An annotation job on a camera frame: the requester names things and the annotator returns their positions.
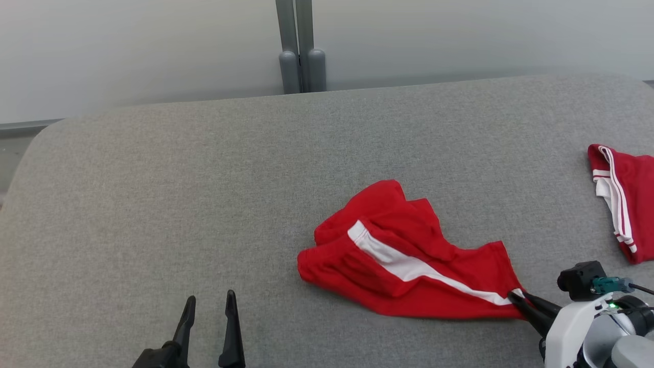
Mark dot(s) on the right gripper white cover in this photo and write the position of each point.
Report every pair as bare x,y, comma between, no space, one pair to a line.
567,332

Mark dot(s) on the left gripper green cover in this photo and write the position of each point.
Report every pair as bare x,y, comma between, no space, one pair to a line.
163,359

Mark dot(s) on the red jersey with white stripes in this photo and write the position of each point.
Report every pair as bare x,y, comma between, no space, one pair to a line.
638,204

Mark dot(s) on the red shorts with white band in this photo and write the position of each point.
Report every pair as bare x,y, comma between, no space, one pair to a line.
388,294

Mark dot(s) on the grey fabric sofa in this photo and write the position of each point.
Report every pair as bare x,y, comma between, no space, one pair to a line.
204,204

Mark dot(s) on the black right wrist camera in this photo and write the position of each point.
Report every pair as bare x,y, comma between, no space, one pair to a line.
580,278

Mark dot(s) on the grey door frame post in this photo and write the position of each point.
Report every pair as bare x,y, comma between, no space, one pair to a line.
311,41
286,41

